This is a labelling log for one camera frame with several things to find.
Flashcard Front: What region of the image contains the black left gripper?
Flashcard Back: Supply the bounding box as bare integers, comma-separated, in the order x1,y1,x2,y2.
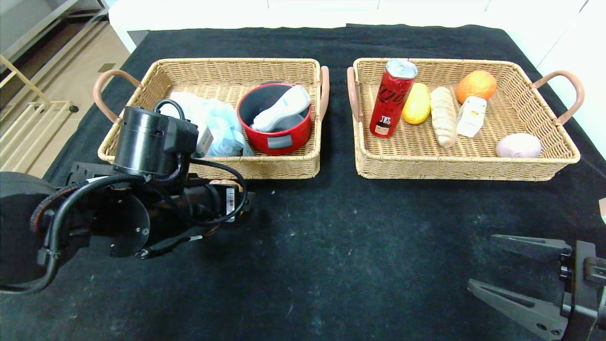
203,183,256,228

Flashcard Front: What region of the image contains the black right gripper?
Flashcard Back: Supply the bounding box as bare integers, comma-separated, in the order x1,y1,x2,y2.
467,234,606,341

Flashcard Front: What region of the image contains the red pot with black handles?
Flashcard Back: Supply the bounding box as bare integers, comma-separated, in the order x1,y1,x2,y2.
237,83,313,155

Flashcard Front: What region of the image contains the light blue bath pouf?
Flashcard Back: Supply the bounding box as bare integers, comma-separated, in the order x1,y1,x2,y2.
159,91,254,158

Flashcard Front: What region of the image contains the white handheld brush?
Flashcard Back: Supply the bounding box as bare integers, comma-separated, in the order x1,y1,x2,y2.
251,85,312,133

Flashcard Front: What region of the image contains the red soda can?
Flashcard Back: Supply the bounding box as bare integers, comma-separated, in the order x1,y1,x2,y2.
369,59,418,139

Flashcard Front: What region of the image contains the long striped bread roll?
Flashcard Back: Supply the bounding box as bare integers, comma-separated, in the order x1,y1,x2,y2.
430,86,458,148

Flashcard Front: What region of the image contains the yellow mango toy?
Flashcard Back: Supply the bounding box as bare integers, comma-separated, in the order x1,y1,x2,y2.
401,83,431,125

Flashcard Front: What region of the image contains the pale pink round bun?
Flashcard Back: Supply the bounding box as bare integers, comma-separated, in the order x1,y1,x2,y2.
495,133,543,159

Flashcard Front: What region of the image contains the small white milk carton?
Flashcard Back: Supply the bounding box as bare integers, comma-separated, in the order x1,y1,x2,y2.
455,96,487,138

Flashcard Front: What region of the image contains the orange fruit toy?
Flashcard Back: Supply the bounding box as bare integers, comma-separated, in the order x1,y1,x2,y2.
456,70,497,105

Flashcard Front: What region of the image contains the light wooden wheeled rack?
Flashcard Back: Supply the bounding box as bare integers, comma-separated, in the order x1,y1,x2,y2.
0,54,80,173

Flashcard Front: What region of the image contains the grey low shelf unit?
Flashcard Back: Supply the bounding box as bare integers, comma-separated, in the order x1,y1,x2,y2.
0,0,112,62

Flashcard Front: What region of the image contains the black smooth labelled cable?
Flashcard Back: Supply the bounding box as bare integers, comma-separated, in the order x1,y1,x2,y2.
189,159,248,226

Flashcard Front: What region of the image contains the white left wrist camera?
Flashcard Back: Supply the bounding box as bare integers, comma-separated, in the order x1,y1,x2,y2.
196,124,214,158

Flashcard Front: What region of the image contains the wicker basket with brown handles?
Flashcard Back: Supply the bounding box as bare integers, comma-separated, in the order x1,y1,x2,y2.
347,58,584,182
93,58,330,180

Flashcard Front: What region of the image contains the black camera cable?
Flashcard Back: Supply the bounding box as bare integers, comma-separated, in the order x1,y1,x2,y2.
0,99,186,295

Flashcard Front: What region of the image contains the black braided cable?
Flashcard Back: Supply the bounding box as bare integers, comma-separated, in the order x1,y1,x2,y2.
30,185,79,235

